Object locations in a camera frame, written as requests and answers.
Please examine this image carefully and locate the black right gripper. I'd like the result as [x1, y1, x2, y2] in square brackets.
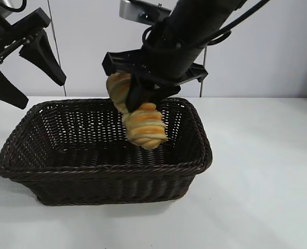
[102, 45, 209, 114]

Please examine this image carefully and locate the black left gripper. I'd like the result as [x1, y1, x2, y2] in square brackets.
[0, 7, 67, 110]

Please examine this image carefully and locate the long striped bread loaf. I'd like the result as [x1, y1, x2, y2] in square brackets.
[106, 72, 168, 151]

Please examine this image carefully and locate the dark brown wicker basket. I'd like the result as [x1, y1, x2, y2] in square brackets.
[0, 96, 213, 208]

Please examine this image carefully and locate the thin grey vertical rod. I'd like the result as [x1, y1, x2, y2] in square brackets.
[200, 48, 208, 98]
[47, 0, 67, 97]

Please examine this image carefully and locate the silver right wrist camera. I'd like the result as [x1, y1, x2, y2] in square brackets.
[119, 0, 173, 26]

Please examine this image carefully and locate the looped black arm cable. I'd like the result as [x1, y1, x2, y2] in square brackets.
[209, 29, 233, 47]

